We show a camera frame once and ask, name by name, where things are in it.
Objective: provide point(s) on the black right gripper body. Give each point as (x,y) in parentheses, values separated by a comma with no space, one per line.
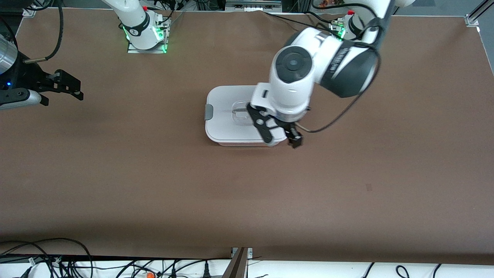
(29,77)

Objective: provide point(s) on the white box lid grey clips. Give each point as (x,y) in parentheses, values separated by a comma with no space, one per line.
(227,123)

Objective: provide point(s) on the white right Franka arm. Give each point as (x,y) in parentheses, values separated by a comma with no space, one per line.
(135,19)

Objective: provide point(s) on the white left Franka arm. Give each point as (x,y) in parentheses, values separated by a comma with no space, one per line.
(293,88)

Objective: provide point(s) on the pink translucent plastic box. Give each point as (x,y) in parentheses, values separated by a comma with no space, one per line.
(241,145)

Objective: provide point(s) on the black power plug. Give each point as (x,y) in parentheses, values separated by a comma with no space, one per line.
(206,271)

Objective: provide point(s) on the black edge bar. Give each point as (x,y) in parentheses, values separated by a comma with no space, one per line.
(115,258)

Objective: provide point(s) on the aluminium corner profile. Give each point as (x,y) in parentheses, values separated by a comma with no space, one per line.
(478,13)

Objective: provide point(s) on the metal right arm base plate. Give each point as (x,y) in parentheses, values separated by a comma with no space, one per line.
(148,48)

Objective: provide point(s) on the aluminium frame rail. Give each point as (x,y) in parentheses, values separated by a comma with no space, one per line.
(252,3)

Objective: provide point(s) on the aluminium profile post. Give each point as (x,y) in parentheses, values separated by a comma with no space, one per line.
(237,264)

